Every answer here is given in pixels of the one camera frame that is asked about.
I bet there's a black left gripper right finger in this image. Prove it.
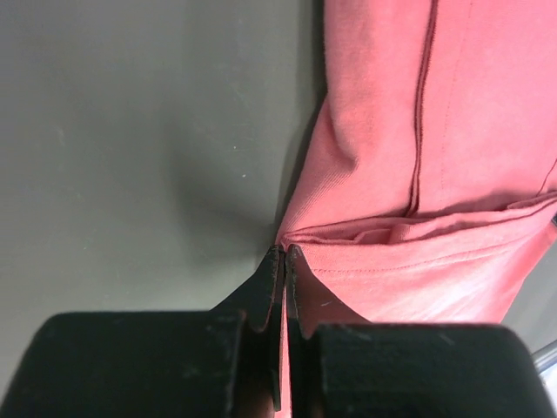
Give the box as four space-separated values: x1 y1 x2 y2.
285 246 553 417

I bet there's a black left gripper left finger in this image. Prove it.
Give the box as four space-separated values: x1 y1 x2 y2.
1 246 285 417

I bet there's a coral red t shirt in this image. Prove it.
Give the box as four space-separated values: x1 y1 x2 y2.
276 0 557 418

